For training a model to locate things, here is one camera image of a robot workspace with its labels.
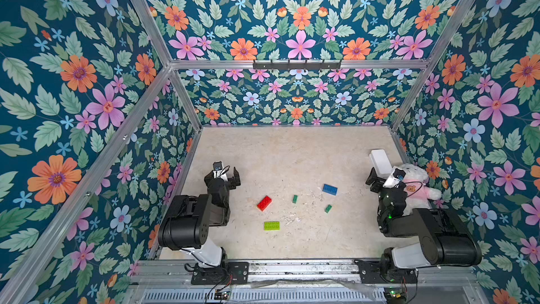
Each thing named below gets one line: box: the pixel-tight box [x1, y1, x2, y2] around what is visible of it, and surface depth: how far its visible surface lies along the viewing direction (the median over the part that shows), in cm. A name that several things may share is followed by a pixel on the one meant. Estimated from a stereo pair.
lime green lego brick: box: [263, 220, 281, 231], surface depth 86 cm
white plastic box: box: [369, 149, 393, 175], surface depth 103 cm
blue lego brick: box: [322, 183, 339, 196], surface depth 95 cm
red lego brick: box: [256, 195, 273, 212], surface depth 91 cm
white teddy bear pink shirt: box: [398, 163, 443, 217], surface depth 86 cm
